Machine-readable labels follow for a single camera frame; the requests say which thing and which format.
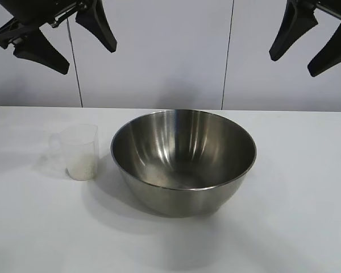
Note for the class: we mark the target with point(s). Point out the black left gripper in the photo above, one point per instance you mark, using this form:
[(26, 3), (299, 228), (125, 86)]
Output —
[(31, 14)]

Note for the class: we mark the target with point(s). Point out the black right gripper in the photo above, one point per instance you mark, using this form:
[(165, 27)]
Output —
[(338, 8)]

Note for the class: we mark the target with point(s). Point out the clear plastic measuring cup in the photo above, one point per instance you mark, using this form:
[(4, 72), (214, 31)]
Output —
[(79, 148)]

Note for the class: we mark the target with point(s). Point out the white rice grains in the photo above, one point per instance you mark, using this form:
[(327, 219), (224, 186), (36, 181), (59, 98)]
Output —
[(82, 167)]

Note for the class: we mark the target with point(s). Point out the stainless steel mixing bowl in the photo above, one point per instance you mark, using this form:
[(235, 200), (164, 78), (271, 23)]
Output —
[(184, 196)]

